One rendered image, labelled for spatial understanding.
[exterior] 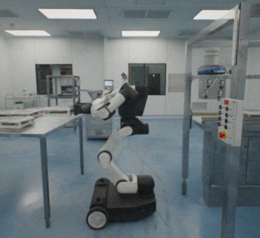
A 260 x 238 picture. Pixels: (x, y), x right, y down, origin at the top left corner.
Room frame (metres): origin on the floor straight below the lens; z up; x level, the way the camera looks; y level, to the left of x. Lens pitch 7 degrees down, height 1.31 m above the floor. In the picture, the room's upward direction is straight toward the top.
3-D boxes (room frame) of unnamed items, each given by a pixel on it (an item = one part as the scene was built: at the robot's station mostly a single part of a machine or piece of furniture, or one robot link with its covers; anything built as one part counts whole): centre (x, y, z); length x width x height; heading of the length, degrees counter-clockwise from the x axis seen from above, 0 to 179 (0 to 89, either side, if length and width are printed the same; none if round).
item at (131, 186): (1.87, 0.03, 0.28); 0.21 x 0.20 x 0.13; 92
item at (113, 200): (1.87, 0.06, 0.19); 0.64 x 0.52 x 0.33; 92
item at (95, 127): (4.51, 0.71, 0.38); 0.63 x 0.57 x 0.76; 91
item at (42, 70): (7.03, 2.72, 1.43); 1.32 x 0.01 x 1.11; 91
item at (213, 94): (1.85, -0.79, 1.25); 0.22 x 0.11 x 0.20; 90
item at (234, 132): (1.12, -0.60, 1.08); 0.17 x 0.06 x 0.26; 0
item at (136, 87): (1.87, -0.02, 1.15); 0.34 x 0.30 x 0.36; 2
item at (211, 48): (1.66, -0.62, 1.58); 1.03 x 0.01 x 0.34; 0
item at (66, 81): (5.03, 1.48, 0.75); 1.43 x 1.06 x 1.50; 91
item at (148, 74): (7.10, -0.65, 1.43); 1.38 x 0.01 x 1.16; 91
